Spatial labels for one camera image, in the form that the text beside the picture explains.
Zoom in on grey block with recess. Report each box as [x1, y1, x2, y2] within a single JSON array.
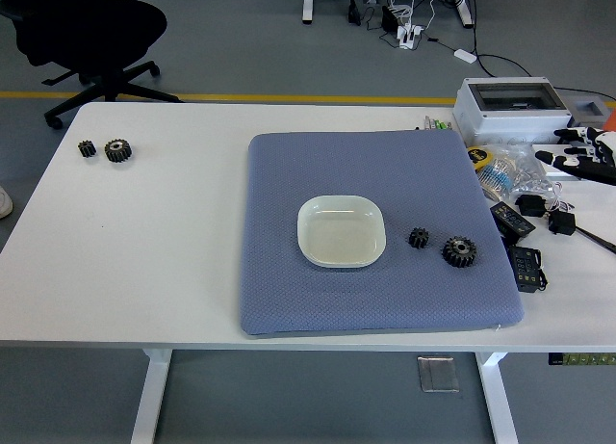
[[560, 91, 616, 130]]

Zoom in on black office chair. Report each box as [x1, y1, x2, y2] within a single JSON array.
[[0, 0, 183, 130]]

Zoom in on grey electrical enclosure box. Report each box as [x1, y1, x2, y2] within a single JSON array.
[[451, 76, 574, 149]]

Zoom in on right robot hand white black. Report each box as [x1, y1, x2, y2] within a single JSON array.
[[533, 125, 616, 186]]

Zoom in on green terminal strip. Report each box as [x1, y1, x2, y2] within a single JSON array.
[[548, 352, 616, 367]]

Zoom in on black probe tool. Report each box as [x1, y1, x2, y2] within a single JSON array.
[[572, 224, 616, 253]]

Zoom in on thin red white wires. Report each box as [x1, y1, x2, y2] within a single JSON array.
[[548, 181, 577, 213]]

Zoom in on white square dish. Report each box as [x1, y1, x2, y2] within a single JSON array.
[[295, 195, 388, 271]]

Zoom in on white table leg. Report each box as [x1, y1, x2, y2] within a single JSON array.
[[129, 350, 173, 444], [474, 352, 520, 444]]

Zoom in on clear bag of components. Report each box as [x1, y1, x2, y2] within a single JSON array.
[[475, 143, 562, 204]]

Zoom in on large black gear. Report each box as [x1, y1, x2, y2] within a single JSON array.
[[103, 138, 134, 165], [441, 235, 478, 271]]

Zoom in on metal floor plate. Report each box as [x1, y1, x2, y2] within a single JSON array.
[[416, 355, 461, 394]]

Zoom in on black digital controller module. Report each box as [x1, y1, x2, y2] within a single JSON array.
[[489, 200, 537, 237], [505, 244, 550, 294]]

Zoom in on blue-grey quilted mat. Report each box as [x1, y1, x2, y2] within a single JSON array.
[[239, 129, 525, 339]]

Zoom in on black box on floor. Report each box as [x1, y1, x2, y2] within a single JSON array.
[[381, 4, 403, 31]]

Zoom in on white power strip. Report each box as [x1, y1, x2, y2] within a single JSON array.
[[396, 23, 424, 50]]

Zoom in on black floor cable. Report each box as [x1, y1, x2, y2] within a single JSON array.
[[471, 10, 533, 79]]

